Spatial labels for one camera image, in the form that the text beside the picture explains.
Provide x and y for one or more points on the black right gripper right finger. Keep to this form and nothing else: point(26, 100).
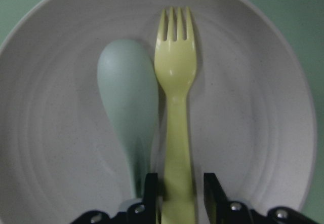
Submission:
point(215, 199)

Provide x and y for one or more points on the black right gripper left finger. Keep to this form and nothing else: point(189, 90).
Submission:
point(150, 198)

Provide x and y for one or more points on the yellow plastic fork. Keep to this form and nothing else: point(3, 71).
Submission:
point(175, 65)

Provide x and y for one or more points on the light green plastic spoon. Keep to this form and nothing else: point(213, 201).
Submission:
point(129, 93)

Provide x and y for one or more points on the light green plastic tray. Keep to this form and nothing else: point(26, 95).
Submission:
point(301, 22)

